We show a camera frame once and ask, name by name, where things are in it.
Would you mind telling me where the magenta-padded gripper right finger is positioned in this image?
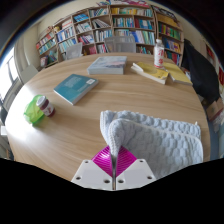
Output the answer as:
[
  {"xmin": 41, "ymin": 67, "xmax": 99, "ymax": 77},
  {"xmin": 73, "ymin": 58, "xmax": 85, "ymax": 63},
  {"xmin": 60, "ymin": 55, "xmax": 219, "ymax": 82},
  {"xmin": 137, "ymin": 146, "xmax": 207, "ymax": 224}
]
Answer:
[{"xmin": 114, "ymin": 145, "xmax": 157, "ymax": 191}]

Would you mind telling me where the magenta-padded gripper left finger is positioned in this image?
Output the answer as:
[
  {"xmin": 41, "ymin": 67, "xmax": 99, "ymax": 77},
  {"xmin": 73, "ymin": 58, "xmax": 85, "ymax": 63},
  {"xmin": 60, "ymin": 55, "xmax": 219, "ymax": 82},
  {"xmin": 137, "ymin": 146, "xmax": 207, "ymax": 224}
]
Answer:
[{"xmin": 70, "ymin": 145, "xmax": 116, "ymax": 192}]

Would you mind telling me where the white waffle-textured towel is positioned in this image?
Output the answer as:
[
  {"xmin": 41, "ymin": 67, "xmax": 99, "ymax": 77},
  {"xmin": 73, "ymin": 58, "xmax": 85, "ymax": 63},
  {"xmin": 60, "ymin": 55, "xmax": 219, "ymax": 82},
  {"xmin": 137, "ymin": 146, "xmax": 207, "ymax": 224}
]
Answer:
[{"xmin": 99, "ymin": 110, "xmax": 204, "ymax": 180}]

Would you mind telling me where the small jar with red label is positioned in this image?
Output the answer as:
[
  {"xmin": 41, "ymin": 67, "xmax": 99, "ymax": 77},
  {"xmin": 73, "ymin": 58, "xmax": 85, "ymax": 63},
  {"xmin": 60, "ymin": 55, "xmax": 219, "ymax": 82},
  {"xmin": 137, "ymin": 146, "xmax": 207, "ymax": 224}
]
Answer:
[{"xmin": 35, "ymin": 95, "xmax": 56, "ymax": 118}]

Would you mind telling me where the green plastic bag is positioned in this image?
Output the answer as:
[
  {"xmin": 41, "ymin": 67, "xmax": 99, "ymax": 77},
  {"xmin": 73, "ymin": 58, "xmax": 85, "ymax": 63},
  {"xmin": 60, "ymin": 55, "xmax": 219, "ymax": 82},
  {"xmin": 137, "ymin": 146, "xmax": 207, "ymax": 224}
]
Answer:
[{"xmin": 23, "ymin": 94, "xmax": 46, "ymax": 125}]

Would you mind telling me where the teal book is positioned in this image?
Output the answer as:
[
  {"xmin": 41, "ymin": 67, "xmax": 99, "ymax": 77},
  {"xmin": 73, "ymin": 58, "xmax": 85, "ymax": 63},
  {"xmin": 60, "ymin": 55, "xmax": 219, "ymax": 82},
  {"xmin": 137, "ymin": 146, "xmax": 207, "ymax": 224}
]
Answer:
[{"xmin": 53, "ymin": 73, "xmax": 100, "ymax": 106}]

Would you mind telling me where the brown cardboard box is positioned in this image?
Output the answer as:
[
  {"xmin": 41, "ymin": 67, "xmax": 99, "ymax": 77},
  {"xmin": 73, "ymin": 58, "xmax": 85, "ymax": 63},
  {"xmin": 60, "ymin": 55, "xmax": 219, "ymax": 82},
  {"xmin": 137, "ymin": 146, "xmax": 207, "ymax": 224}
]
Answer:
[{"xmin": 205, "ymin": 98, "xmax": 224, "ymax": 125}]

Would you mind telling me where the thick yellow book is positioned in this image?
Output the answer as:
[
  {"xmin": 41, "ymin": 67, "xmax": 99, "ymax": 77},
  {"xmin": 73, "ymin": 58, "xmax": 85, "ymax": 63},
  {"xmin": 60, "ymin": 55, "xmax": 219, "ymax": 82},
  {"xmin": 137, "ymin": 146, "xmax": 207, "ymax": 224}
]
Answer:
[{"xmin": 130, "ymin": 61, "xmax": 170, "ymax": 86}]

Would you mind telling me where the thin yellow book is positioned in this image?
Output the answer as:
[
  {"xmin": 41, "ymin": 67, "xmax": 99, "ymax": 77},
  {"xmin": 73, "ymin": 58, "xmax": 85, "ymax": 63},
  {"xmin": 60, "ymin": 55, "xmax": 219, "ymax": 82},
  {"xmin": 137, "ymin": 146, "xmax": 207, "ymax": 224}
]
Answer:
[{"xmin": 163, "ymin": 62, "xmax": 194, "ymax": 87}]

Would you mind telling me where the grey book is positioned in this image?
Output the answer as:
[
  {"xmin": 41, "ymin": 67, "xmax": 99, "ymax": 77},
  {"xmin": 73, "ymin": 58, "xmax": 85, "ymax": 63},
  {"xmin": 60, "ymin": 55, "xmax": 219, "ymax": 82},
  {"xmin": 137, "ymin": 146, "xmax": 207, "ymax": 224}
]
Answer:
[{"xmin": 86, "ymin": 55, "xmax": 128, "ymax": 76}]

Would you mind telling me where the clear bottle with red label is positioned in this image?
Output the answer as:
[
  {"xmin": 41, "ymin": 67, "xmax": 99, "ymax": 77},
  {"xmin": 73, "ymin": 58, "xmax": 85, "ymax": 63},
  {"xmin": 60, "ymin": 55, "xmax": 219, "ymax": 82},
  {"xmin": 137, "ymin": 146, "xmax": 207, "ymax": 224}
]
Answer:
[{"xmin": 153, "ymin": 38, "xmax": 166, "ymax": 70}]

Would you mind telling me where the narrow grey mesh chair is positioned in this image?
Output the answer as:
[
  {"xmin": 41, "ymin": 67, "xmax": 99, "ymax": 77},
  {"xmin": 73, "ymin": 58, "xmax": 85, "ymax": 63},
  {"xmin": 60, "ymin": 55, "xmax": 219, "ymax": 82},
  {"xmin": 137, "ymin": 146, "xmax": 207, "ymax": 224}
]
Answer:
[{"xmin": 64, "ymin": 41, "xmax": 84, "ymax": 61}]

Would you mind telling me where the wide grey mesh chair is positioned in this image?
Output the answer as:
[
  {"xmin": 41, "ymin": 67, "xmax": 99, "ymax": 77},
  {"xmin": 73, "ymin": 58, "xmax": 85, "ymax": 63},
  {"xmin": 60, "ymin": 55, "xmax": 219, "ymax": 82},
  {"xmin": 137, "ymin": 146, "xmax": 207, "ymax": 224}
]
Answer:
[{"xmin": 103, "ymin": 35, "xmax": 137, "ymax": 54}]

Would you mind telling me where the wooden bookshelf unit with books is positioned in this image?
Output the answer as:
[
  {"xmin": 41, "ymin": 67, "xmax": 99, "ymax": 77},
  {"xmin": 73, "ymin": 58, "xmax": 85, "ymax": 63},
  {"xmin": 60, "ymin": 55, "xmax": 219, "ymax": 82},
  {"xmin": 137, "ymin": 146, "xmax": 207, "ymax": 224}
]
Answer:
[{"xmin": 35, "ymin": 0, "xmax": 185, "ymax": 69}]

